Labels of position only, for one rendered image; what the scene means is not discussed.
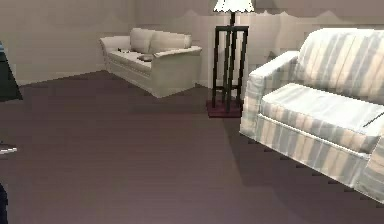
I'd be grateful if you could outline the cream white sofa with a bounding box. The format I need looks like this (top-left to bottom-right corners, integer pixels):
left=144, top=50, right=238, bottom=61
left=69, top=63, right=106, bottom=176
left=98, top=27, right=203, bottom=99

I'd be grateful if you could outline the black floor lamp white shade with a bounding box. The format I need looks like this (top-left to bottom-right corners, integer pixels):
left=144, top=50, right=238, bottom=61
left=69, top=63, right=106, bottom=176
left=205, top=0, right=256, bottom=119

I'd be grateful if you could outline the striped white armchair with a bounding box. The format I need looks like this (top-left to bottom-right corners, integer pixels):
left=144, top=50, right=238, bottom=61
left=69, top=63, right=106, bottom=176
left=239, top=27, right=384, bottom=205

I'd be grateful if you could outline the thin dark stick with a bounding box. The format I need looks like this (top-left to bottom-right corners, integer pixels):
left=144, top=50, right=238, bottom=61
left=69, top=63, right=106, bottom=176
left=362, top=112, right=384, bottom=129

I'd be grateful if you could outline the dark green cabinet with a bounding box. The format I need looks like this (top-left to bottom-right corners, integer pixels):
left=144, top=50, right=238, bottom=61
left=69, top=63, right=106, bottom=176
left=0, top=41, right=24, bottom=102

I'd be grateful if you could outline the white flat plate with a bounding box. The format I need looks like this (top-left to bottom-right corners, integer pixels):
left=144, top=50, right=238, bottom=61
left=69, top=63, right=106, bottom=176
left=0, top=143, right=18, bottom=156

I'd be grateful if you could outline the dark blue object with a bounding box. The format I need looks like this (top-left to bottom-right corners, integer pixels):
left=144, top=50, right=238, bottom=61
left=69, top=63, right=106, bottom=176
left=0, top=182, right=9, bottom=224

